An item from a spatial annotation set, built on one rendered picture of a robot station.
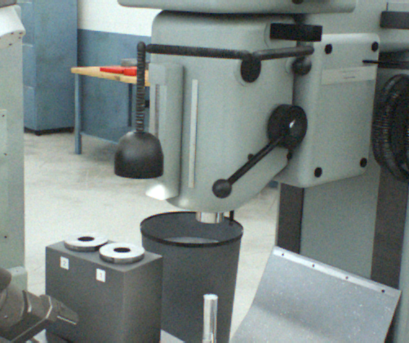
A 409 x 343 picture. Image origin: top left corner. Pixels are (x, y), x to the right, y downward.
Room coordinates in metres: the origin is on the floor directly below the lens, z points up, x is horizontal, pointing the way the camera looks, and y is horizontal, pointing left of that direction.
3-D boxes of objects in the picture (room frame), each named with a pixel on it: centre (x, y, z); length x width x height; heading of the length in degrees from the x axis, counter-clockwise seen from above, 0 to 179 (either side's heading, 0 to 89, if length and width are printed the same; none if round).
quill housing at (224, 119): (1.22, -0.06, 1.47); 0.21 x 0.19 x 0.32; 43
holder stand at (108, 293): (1.43, 0.15, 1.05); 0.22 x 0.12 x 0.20; 53
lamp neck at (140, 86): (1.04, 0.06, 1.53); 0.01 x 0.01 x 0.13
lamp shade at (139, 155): (1.04, 0.06, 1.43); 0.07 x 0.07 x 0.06
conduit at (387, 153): (1.25, -0.38, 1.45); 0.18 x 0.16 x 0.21; 133
